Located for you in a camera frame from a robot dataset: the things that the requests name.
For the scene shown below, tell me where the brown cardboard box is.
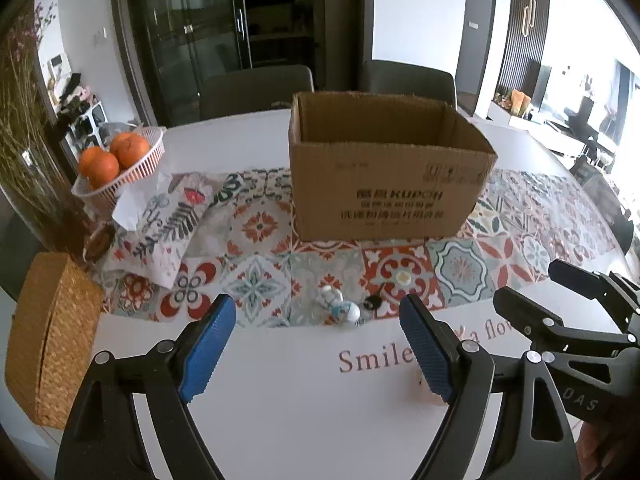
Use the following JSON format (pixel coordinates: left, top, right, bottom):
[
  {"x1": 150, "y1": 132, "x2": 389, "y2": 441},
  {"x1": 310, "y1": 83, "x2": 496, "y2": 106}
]
[{"x1": 288, "y1": 92, "x2": 498, "y2": 242}]

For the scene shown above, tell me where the orange fruit back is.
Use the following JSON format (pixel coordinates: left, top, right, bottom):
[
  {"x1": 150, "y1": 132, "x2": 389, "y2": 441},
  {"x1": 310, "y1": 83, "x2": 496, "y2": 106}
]
[{"x1": 110, "y1": 132, "x2": 150, "y2": 169}]

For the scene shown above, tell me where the black strap with clip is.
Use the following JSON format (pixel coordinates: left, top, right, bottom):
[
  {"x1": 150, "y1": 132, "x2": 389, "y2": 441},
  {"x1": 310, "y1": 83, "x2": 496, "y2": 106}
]
[{"x1": 361, "y1": 288, "x2": 388, "y2": 313}]

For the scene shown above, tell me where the dark chair left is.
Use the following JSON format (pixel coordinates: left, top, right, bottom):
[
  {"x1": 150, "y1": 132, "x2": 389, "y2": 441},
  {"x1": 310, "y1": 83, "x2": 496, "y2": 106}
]
[{"x1": 200, "y1": 65, "x2": 314, "y2": 120}]

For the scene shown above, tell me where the white figurine keychain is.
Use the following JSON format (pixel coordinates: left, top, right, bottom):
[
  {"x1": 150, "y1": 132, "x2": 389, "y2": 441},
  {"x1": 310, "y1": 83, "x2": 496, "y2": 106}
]
[{"x1": 317, "y1": 285, "x2": 361, "y2": 326}]

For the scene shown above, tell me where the orange fruit front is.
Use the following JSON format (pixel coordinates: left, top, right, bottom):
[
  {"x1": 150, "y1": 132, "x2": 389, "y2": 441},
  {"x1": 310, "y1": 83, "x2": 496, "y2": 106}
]
[{"x1": 79, "y1": 146, "x2": 120, "y2": 188}]

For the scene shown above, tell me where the dark chair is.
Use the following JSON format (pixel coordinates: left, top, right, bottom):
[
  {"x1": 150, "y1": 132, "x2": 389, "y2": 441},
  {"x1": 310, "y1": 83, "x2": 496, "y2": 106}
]
[
  {"x1": 200, "y1": 65, "x2": 314, "y2": 120},
  {"x1": 360, "y1": 60, "x2": 457, "y2": 108}
]

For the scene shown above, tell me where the dried flower vase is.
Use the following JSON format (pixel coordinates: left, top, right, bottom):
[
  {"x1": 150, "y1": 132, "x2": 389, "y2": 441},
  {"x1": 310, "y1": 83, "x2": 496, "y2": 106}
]
[{"x1": 1, "y1": 1, "x2": 90, "y2": 261}]

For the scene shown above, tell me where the white tissue paper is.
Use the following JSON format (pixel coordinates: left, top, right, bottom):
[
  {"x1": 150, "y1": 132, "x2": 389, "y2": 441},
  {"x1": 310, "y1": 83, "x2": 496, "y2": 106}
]
[{"x1": 112, "y1": 170, "x2": 171, "y2": 231}]

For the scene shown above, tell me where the black glass cabinet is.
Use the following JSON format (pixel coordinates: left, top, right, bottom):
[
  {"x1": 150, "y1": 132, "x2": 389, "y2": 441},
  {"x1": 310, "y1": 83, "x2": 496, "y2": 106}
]
[{"x1": 111, "y1": 0, "x2": 373, "y2": 126}]

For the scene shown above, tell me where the floral fabric pouch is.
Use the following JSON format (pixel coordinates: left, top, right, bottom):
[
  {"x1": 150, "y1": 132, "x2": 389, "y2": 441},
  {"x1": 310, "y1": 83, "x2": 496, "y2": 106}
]
[{"x1": 102, "y1": 172, "x2": 221, "y2": 288}]

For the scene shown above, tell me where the orange fruit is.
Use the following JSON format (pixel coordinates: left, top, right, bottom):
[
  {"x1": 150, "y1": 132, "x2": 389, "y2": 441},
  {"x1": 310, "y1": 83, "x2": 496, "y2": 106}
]
[
  {"x1": 110, "y1": 132, "x2": 150, "y2": 169},
  {"x1": 79, "y1": 146, "x2": 120, "y2": 188}
]

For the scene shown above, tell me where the woven straw box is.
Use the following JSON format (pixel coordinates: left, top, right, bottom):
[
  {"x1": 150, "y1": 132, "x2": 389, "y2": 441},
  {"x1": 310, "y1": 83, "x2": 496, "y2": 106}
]
[{"x1": 4, "y1": 252, "x2": 104, "y2": 430}]

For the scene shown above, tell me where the white fruit basket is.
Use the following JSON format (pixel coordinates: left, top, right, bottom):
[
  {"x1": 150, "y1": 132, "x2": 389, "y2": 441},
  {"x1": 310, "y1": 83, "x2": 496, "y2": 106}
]
[{"x1": 72, "y1": 127, "x2": 167, "y2": 216}]

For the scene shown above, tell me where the patterned table runner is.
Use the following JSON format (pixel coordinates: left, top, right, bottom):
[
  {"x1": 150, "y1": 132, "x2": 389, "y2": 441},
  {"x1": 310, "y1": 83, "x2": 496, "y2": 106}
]
[{"x1": 100, "y1": 168, "x2": 617, "y2": 327}]

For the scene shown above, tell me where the pink round deer gadget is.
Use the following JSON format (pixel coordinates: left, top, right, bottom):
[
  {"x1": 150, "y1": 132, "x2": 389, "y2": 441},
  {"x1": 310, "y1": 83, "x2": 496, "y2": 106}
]
[{"x1": 414, "y1": 370, "x2": 446, "y2": 406}]

